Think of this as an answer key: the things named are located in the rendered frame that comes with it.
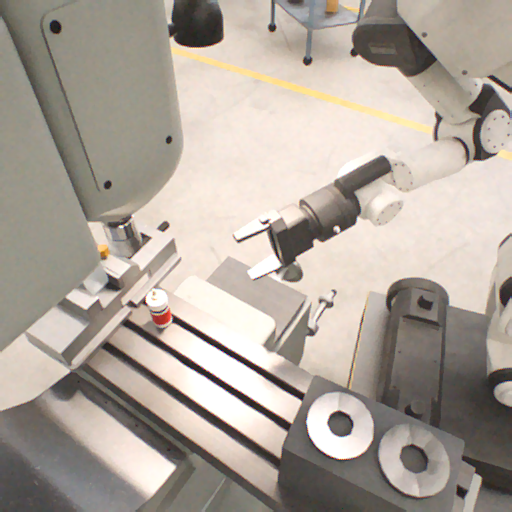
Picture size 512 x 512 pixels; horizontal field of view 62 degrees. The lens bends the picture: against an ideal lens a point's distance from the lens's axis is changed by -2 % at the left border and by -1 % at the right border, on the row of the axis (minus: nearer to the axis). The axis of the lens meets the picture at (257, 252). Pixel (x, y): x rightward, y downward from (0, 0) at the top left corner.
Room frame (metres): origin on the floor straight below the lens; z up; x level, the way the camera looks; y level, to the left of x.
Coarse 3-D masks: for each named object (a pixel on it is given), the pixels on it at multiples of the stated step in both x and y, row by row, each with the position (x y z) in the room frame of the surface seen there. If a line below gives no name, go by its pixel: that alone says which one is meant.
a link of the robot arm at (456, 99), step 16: (416, 80) 0.73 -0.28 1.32; (432, 80) 0.72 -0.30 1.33; (448, 80) 0.72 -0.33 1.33; (464, 80) 0.73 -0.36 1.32; (480, 80) 0.75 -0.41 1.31; (432, 96) 0.73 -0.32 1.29; (448, 96) 0.72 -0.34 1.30; (464, 96) 0.72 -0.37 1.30; (480, 96) 0.72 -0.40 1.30; (496, 96) 0.72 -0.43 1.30; (448, 112) 0.73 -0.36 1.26; (464, 112) 0.72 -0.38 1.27; (480, 112) 0.70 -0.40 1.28; (496, 112) 0.70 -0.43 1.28; (432, 128) 0.77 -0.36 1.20; (480, 128) 0.68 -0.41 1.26; (496, 128) 0.69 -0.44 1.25; (480, 144) 0.67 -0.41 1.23; (496, 144) 0.67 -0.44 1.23
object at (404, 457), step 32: (320, 384) 0.27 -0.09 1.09; (320, 416) 0.22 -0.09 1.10; (352, 416) 0.22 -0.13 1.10; (384, 416) 0.22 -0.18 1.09; (288, 448) 0.18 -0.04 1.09; (320, 448) 0.18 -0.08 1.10; (352, 448) 0.18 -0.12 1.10; (384, 448) 0.18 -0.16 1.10; (416, 448) 0.18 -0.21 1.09; (448, 448) 0.18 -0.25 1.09; (288, 480) 0.17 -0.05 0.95; (320, 480) 0.15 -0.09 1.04; (352, 480) 0.14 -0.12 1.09; (384, 480) 0.14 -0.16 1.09; (416, 480) 0.14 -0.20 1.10; (448, 480) 0.14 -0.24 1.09
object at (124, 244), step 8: (136, 224) 0.44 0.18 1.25; (104, 232) 0.43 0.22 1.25; (120, 232) 0.42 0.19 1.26; (128, 232) 0.42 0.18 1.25; (136, 232) 0.43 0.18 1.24; (112, 240) 0.42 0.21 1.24; (120, 240) 0.42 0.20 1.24; (128, 240) 0.42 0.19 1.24; (136, 240) 0.43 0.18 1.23; (112, 248) 0.42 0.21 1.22; (120, 248) 0.42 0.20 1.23; (128, 248) 0.42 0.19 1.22; (136, 248) 0.43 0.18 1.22; (120, 256) 0.42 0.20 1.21; (128, 256) 0.42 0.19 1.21
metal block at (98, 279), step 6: (96, 270) 0.53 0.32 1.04; (102, 270) 0.54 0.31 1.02; (90, 276) 0.51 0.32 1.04; (96, 276) 0.52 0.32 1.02; (102, 276) 0.53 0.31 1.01; (84, 282) 0.50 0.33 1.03; (90, 282) 0.51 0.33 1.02; (96, 282) 0.52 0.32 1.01; (102, 282) 0.53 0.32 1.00; (84, 288) 0.50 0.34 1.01; (90, 288) 0.50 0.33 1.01; (96, 288) 0.51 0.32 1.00
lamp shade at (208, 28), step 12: (180, 0) 0.62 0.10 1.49; (192, 0) 0.61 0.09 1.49; (204, 0) 0.62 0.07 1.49; (216, 0) 0.63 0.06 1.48; (180, 12) 0.61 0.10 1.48; (192, 12) 0.60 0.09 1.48; (204, 12) 0.61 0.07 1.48; (216, 12) 0.62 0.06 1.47; (180, 24) 0.60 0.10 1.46; (192, 24) 0.60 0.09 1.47; (204, 24) 0.60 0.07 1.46; (216, 24) 0.61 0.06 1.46; (180, 36) 0.60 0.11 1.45; (192, 36) 0.60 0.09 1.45; (204, 36) 0.60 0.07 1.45; (216, 36) 0.61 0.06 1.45
